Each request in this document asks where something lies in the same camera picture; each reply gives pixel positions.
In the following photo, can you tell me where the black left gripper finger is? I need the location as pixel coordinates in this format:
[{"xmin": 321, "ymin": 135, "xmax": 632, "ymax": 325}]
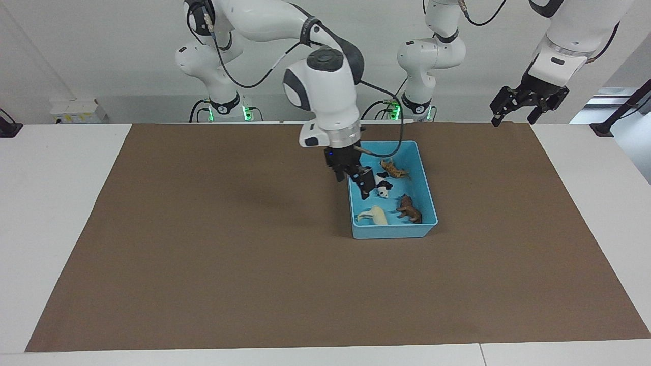
[
  {"xmin": 489, "ymin": 85, "xmax": 523, "ymax": 128},
  {"xmin": 526, "ymin": 99, "xmax": 558, "ymax": 126}
]

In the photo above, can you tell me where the black white panda toy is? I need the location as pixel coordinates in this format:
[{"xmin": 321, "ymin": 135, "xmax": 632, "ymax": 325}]
[{"xmin": 375, "ymin": 171, "xmax": 395, "ymax": 199}]

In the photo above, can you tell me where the orange tiger toy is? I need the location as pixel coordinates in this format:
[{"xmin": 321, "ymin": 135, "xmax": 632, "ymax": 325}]
[{"xmin": 379, "ymin": 158, "xmax": 412, "ymax": 181}]

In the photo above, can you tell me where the white horse toy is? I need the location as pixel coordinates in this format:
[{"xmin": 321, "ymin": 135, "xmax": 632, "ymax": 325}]
[{"xmin": 356, "ymin": 205, "xmax": 390, "ymax": 226}]

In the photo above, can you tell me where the brown lion toy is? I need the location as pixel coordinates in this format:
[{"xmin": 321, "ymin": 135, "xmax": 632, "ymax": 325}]
[{"xmin": 395, "ymin": 194, "xmax": 423, "ymax": 225}]

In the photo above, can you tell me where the light blue storage box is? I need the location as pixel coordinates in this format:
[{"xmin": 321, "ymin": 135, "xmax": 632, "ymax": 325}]
[{"xmin": 345, "ymin": 141, "xmax": 439, "ymax": 240}]

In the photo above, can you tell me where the white cardboard box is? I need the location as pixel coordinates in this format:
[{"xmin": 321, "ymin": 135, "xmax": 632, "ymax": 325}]
[{"xmin": 49, "ymin": 98, "xmax": 109, "ymax": 124}]

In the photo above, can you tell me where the brown table mat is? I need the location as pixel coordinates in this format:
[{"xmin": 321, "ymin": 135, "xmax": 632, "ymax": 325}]
[{"xmin": 24, "ymin": 122, "xmax": 651, "ymax": 353}]

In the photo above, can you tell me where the black table clamp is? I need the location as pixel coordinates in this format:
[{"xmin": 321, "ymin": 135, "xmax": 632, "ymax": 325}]
[{"xmin": 0, "ymin": 108, "xmax": 24, "ymax": 138}]

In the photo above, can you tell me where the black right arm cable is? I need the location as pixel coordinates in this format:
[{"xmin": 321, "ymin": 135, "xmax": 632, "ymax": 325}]
[{"xmin": 202, "ymin": 0, "xmax": 406, "ymax": 159}]

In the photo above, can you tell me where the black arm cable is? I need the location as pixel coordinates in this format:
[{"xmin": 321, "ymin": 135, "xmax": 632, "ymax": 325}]
[
  {"xmin": 202, "ymin": 0, "xmax": 406, "ymax": 159},
  {"xmin": 454, "ymin": 0, "xmax": 622, "ymax": 66}
]

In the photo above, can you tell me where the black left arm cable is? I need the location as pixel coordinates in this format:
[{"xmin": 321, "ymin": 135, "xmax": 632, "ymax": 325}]
[{"xmin": 454, "ymin": 0, "xmax": 622, "ymax": 66}]

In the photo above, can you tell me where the black right base cable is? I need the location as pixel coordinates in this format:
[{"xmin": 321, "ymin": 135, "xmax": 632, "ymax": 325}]
[{"xmin": 189, "ymin": 98, "xmax": 212, "ymax": 123}]

